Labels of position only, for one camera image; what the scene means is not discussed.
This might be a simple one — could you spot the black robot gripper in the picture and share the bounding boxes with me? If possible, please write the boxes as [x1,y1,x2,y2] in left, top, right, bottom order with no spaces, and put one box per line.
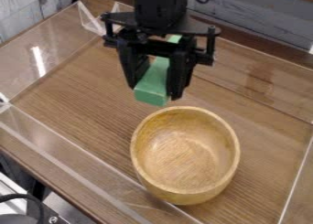
[101,12,221,101]

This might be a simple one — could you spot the green rectangular block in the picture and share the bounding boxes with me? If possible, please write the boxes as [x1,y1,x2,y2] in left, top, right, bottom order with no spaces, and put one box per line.
[133,34,184,107]

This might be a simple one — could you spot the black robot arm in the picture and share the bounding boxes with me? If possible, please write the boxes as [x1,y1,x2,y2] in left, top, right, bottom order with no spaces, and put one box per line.
[101,0,221,101]

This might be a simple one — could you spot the brown wooden bowl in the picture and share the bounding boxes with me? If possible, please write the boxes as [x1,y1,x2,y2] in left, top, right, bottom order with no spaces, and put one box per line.
[130,106,241,206]

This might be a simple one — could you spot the clear acrylic corner bracket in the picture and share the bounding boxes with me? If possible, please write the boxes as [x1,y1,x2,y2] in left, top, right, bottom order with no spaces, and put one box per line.
[78,1,108,37]

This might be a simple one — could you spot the clear acrylic enclosure walls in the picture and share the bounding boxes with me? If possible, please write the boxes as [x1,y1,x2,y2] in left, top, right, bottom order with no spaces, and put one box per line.
[0,7,313,224]

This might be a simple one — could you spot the black metal table frame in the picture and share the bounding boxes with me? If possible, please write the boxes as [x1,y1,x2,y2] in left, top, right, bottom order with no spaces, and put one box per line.
[0,153,94,224]

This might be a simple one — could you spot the black cable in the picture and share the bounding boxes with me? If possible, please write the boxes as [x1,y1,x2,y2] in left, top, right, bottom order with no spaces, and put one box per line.
[0,193,45,224]

